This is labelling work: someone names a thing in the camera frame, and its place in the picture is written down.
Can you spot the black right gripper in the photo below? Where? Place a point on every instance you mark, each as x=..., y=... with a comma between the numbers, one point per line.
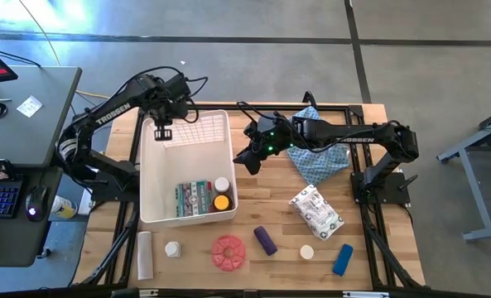
x=274, y=138

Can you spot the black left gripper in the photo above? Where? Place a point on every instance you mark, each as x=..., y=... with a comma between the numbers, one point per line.
x=168, y=103

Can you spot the white plastic mesh basket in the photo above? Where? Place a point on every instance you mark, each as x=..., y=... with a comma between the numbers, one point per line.
x=174, y=165

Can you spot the clear bottle white cap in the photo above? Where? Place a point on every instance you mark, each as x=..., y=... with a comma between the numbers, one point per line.
x=222, y=185

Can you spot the amber bottle yellow cap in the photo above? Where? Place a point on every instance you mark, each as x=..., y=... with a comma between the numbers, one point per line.
x=222, y=203

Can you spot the green first aid kit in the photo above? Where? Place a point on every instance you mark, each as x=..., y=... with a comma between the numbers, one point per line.
x=193, y=198

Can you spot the white wipes packet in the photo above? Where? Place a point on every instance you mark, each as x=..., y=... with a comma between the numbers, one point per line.
x=316, y=212

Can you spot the purple bandage roll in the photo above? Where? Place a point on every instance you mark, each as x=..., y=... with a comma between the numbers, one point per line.
x=265, y=240

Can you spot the pink round pill organizer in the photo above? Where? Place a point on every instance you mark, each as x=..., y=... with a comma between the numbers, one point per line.
x=219, y=252

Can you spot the small white bottle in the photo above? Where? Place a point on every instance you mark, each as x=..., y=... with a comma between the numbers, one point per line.
x=173, y=249

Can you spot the white bar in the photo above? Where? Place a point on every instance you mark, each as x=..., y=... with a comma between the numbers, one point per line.
x=145, y=254

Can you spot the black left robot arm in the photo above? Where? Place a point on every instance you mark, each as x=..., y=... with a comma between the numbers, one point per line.
x=112, y=115

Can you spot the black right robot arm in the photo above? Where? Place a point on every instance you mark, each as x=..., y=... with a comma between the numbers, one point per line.
x=352, y=134

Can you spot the blue patterned folded cloth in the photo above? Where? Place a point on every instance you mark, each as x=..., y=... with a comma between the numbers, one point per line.
x=319, y=165

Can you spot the black table clamp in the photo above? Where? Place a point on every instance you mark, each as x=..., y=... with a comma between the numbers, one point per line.
x=309, y=98

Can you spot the white box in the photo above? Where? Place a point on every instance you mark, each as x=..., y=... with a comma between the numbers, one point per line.
x=87, y=203

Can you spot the small white round lid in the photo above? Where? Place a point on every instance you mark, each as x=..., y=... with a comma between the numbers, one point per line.
x=306, y=252

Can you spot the white yellow cup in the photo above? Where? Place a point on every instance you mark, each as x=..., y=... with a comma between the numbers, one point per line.
x=65, y=209

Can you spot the white paper note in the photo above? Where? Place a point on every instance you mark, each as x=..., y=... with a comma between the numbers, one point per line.
x=29, y=106

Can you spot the grey side desk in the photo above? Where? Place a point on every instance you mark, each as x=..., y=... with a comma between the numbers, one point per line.
x=5, y=136

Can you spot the dark grey desk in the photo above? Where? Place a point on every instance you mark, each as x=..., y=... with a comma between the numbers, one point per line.
x=13, y=240

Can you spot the grey blue metal bench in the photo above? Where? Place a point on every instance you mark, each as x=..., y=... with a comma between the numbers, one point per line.
x=475, y=194

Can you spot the black aluminium table frame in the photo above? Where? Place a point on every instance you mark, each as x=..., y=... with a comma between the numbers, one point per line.
x=354, y=111

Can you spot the white bracket plate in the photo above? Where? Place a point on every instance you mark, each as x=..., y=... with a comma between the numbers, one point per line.
x=147, y=293
x=365, y=294

